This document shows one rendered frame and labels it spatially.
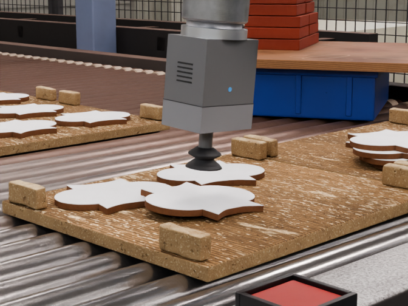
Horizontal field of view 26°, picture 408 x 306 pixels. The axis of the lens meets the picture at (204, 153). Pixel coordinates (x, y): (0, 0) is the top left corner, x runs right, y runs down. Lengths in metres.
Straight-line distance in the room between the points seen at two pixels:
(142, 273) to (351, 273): 0.21
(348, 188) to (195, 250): 0.35
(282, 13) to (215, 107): 0.98
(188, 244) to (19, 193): 0.29
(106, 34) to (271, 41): 1.17
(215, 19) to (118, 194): 0.25
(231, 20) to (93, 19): 2.04
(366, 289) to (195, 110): 0.28
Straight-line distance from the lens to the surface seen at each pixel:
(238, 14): 0.97
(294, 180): 1.17
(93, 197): 1.06
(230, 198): 1.03
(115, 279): 0.86
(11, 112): 1.72
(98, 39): 3.01
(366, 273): 0.89
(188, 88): 0.97
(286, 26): 1.94
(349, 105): 1.75
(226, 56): 0.98
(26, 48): 3.23
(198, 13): 0.97
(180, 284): 0.85
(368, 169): 1.25
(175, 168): 1.20
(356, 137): 1.31
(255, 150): 1.29
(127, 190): 1.09
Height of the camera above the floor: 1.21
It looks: 12 degrees down
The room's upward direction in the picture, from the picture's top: straight up
